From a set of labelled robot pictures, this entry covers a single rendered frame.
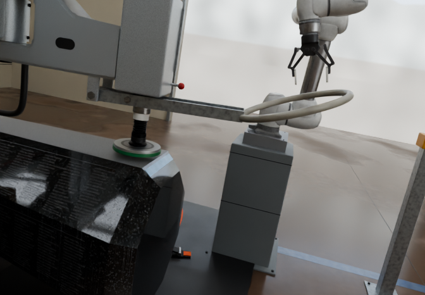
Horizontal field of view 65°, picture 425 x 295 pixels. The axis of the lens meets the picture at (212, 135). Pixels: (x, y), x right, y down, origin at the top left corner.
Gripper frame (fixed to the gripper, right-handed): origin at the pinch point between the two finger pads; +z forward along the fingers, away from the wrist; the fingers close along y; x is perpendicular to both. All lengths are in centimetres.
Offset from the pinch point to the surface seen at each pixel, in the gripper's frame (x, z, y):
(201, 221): -82, 109, 88
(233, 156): -47, 46, 50
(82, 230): 58, 48, 86
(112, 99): 31, 0, 83
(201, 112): 24, 9, 46
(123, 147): 32, 21, 80
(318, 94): -7.6, 6.6, -3.1
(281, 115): 34.8, 10.4, 11.3
